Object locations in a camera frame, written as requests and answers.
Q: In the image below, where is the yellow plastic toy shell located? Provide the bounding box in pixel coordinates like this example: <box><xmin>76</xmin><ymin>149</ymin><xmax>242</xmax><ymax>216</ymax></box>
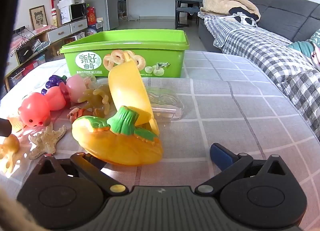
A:
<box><xmin>108</xmin><ymin>52</ymin><xmax>160</xmax><ymax>136</ymax></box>

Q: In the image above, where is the green plastic box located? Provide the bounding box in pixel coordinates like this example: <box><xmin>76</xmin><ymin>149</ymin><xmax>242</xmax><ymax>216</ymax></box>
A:
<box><xmin>59</xmin><ymin>29</ymin><xmax>190</xmax><ymax>79</ymax></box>

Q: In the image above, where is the beige starfish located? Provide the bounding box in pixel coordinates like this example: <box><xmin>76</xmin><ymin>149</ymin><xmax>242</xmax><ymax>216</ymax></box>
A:
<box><xmin>28</xmin><ymin>122</ymin><xmax>67</xmax><ymax>160</ymax></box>

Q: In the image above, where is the pink pig toy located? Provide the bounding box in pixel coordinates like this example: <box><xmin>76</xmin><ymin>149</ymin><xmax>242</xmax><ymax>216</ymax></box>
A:
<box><xmin>19</xmin><ymin>87</ymin><xmax>67</xmax><ymax>127</ymax></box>

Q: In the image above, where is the orange crab toy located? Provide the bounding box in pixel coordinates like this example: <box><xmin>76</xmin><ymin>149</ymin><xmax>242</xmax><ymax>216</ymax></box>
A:
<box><xmin>67</xmin><ymin>106</ymin><xmax>87</xmax><ymax>124</ymax></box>

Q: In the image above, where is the red beaded toy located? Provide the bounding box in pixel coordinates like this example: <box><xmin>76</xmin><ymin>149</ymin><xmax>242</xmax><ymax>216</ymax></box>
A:
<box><xmin>59</xmin><ymin>83</ymin><xmax>71</xmax><ymax>102</ymax></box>

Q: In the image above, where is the teal cushion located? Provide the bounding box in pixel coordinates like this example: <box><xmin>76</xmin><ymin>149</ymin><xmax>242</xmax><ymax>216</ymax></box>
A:
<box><xmin>287</xmin><ymin>29</ymin><xmax>320</xmax><ymax>62</ymax></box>

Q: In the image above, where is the clear plastic case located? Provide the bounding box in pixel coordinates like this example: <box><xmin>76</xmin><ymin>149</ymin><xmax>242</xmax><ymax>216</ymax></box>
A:
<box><xmin>146</xmin><ymin>86</ymin><xmax>185</xmax><ymax>121</ymax></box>

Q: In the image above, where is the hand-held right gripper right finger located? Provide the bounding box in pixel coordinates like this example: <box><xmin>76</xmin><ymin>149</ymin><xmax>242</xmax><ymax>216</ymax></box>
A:
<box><xmin>194</xmin><ymin>143</ymin><xmax>288</xmax><ymax>196</ymax></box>

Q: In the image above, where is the microwave oven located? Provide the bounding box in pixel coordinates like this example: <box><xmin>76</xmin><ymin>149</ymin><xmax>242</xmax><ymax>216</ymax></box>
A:
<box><xmin>60</xmin><ymin>3</ymin><xmax>87</xmax><ymax>25</ymax></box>

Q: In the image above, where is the grey sofa with checked cover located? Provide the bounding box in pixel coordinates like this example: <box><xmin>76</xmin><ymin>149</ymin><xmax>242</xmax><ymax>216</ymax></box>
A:
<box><xmin>197</xmin><ymin>12</ymin><xmax>320</xmax><ymax>144</ymax></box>

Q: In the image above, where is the beige fuzzy cloth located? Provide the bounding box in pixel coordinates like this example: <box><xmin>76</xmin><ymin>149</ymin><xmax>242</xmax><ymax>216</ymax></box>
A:
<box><xmin>0</xmin><ymin>183</ymin><xmax>40</xmax><ymax>231</ymax></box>

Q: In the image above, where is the orange pumpkin toy half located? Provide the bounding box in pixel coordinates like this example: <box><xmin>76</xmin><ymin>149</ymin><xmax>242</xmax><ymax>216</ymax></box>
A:
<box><xmin>72</xmin><ymin>106</ymin><xmax>163</xmax><ymax>166</ymax></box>

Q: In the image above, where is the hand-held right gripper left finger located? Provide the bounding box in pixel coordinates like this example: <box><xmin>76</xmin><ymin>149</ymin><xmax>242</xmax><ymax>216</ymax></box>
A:
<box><xmin>35</xmin><ymin>153</ymin><xmax>127</xmax><ymax>196</ymax></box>

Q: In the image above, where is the pink capsule ball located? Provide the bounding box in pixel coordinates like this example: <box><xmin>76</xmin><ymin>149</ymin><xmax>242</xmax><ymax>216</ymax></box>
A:
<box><xmin>65</xmin><ymin>73</ymin><xmax>98</xmax><ymax>102</ymax></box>

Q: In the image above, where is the purple grape toy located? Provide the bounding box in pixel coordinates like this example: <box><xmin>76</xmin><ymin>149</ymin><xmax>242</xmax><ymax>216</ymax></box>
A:
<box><xmin>41</xmin><ymin>74</ymin><xmax>68</xmax><ymax>96</ymax></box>

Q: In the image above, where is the framed cartoon picture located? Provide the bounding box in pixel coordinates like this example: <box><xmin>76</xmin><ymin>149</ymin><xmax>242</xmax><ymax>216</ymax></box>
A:
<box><xmin>29</xmin><ymin>6</ymin><xmax>48</xmax><ymax>30</ymax></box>

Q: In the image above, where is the black and white cloth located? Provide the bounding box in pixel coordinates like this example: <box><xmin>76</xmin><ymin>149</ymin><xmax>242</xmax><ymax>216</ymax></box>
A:
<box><xmin>229</xmin><ymin>8</ymin><xmax>260</xmax><ymax>27</ymax></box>

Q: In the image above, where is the amber sticky hand toy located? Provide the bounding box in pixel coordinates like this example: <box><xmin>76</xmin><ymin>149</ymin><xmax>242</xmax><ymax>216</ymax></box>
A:
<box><xmin>0</xmin><ymin>134</ymin><xmax>20</xmax><ymax>173</ymax></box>
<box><xmin>77</xmin><ymin>84</ymin><xmax>113</xmax><ymax>117</ymax></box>

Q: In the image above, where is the pink cloth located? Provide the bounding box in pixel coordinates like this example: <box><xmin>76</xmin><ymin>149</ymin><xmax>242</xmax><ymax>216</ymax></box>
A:
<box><xmin>10</xmin><ymin>24</ymin><xmax>58</xmax><ymax>52</ymax></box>

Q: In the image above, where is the grey checked tablecloth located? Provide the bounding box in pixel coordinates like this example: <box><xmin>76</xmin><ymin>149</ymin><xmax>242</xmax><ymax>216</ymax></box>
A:
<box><xmin>0</xmin><ymin>51</ymin><xmax>320</xmax><ymax>196</ymax></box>

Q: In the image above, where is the beige blanket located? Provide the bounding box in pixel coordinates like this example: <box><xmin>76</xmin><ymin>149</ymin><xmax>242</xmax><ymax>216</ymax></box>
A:
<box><xmin>200</xmin><ymin>0</ymin><xmax>261</xmax><ymax>22</ymax></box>

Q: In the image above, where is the white printer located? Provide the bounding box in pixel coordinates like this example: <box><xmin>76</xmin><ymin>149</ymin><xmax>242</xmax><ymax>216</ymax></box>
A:
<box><xmin>57</xmin><ymin>0</ymin><xmax>87</xmax><ymax>8</ymax></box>

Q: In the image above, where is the white wooden tv cabinet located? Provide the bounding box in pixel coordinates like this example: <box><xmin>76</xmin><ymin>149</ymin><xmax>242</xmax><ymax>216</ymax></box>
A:
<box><xmin>5</xmin><ymin>18</ymin><xmax>88</xmax><ymax>76</ymax></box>

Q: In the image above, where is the red gift box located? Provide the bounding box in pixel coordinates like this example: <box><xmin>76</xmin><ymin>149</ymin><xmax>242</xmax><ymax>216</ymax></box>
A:
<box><xmin>87</xmin><ymin>6</ymin><xmax>97</xmax><ymax>25</ymax></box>

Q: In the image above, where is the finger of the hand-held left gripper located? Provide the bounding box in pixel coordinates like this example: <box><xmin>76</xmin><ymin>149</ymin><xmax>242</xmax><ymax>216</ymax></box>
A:
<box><xmin>0</xmin><ymin>118</ymin><xmax>12</xmax><ymax>137</ymax></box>

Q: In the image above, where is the silver fridge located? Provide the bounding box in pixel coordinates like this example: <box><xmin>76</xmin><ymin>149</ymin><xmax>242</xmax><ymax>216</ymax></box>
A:
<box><xmin>80</xmin><ymin>0</ymin><xmax>119</xmax><ymax>31</ymax></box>

